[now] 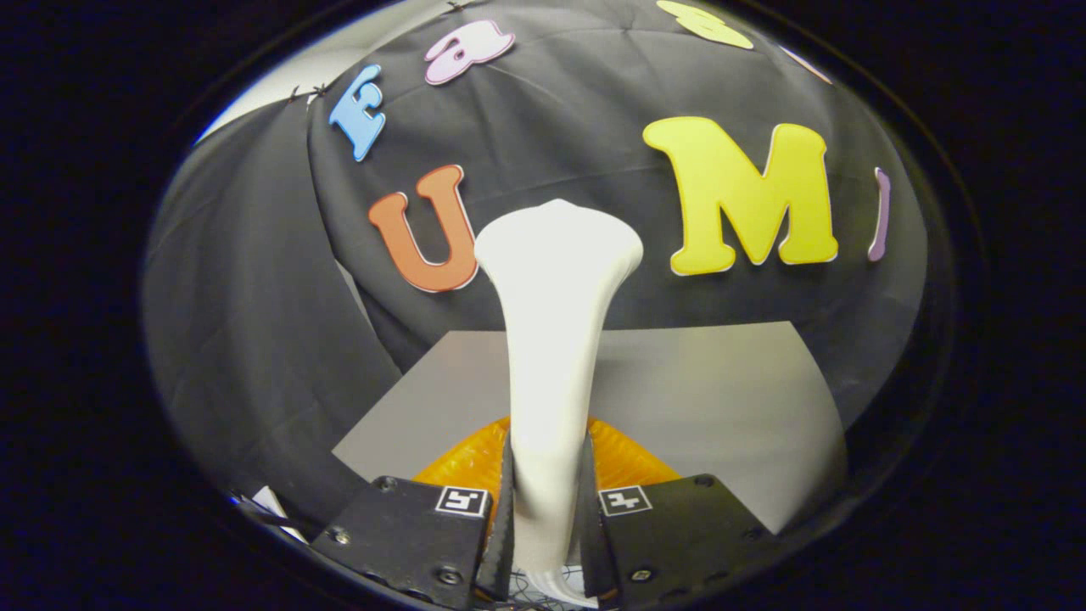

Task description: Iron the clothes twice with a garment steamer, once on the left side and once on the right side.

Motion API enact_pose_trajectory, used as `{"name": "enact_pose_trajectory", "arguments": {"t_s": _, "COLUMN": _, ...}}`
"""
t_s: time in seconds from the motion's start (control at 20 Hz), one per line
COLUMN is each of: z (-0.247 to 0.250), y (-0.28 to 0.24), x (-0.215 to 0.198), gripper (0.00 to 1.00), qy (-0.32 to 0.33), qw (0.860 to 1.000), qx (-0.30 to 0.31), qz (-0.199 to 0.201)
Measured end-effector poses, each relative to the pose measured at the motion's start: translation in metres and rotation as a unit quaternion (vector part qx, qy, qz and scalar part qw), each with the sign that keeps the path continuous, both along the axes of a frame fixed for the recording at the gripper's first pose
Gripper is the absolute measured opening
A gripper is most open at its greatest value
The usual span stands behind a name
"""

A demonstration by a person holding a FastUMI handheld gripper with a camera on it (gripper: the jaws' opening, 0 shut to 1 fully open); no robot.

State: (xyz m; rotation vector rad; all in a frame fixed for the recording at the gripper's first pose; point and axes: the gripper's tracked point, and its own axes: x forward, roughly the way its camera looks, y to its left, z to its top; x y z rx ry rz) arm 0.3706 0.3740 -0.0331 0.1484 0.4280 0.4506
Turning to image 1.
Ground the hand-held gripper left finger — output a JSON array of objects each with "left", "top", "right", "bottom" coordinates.
[{"left": 310, "top": 416, "right": 517, "bottom": 611}]

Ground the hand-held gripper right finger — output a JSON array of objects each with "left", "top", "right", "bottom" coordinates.
[{"left": 579, "top": 416, "right": 777, "bottom": 608}]

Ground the grey cabinet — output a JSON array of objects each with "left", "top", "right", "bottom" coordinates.
[{"left": 331, "top": 321, "right": 849, "bottom": 535}]

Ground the black backdrop cloth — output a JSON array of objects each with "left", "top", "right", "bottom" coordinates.
[{"left": 143, "top": 0, "right": 930, "bottom": 527}]

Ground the row of small black clips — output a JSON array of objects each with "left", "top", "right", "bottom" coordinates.
[{"left": 287, "top": 0, "right": 472, "bottom": 101}]

